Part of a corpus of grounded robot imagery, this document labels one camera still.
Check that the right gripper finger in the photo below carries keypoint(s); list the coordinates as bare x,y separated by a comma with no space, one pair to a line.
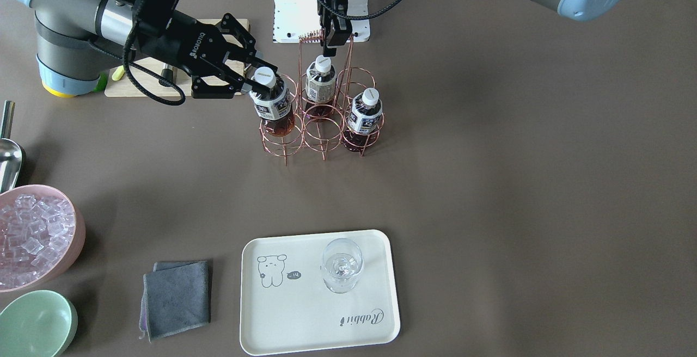
258,62
255,87

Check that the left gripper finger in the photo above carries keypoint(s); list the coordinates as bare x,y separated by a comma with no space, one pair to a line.
329,50
338,31

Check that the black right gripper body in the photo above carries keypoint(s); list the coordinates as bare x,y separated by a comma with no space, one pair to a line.
188,43

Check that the tea bottle white cap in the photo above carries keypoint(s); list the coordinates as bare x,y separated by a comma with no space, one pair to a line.
364,117
319,87
275,107

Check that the copper wire bottle basket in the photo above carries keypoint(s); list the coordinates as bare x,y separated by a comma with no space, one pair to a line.
321,127

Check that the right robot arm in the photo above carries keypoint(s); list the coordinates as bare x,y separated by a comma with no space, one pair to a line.
79,40

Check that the yellow plastic knife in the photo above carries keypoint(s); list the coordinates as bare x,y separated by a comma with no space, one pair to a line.
118,73

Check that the green lime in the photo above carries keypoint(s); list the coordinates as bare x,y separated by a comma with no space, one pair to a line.
102,83

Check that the clear wine glass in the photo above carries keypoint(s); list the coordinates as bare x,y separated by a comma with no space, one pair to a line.
342,265

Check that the cream rabbit tray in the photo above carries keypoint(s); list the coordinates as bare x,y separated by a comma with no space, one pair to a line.
286,306

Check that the grey folded cloth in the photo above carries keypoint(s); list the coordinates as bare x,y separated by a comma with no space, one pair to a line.
176,298

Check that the stainless steel ice scoop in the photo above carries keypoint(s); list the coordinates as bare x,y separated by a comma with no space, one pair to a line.
12,154

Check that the pink ribbed ice bowl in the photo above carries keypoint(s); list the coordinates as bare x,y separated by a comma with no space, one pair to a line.
43,234

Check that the mint green bowl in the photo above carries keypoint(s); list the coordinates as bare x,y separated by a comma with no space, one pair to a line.
39,323

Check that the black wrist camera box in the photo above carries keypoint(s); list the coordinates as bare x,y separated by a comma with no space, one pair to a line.
151,17

